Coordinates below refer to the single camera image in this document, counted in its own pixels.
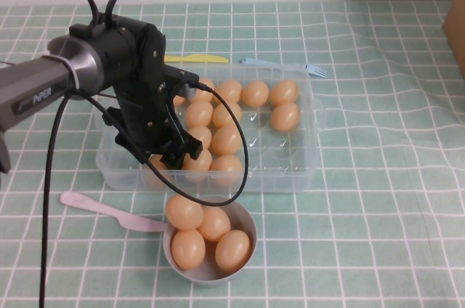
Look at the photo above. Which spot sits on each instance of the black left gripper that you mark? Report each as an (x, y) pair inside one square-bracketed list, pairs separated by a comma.
[(143, 119)]

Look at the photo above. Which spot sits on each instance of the tan plastic egg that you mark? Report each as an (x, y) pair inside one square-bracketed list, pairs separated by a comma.
[(188, 249), (229, 91), (203, 135), (199, 113), (224, 115), (179, 100), (205, 95), (225, 140), (233, 249), (157, 174), (218, 223), (226, 170), (255, 93), (285, 116), (184, 213), (284, 92), (199, 170)]

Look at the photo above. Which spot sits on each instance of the left grey black robot arm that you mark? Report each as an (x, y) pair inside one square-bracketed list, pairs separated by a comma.
[(36, 86)]

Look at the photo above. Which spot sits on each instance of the clear plastic egg box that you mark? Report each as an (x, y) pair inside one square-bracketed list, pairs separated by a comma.
[(283, 177)]

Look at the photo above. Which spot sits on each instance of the brown cardboard box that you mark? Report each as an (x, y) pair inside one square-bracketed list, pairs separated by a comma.
[(456, 32)]

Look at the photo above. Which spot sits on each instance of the pink plastic knife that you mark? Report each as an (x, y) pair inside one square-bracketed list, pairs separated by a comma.
[(91, 206)]

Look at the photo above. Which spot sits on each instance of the grey blue round bowl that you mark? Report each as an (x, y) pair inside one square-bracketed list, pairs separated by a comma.
[(245, 215)]

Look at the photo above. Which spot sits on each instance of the yellow plastic knife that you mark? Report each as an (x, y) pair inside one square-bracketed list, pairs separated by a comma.
[(196, 58)]

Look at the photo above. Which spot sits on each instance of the white zip tie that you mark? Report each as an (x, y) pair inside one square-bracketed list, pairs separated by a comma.
[(72, 73)]

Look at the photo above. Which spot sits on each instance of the blue plastic fork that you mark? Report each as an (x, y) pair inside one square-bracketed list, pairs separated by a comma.
[(316, 70)]

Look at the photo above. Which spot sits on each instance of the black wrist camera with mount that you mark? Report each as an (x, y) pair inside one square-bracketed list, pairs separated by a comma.
[(179, 75)]

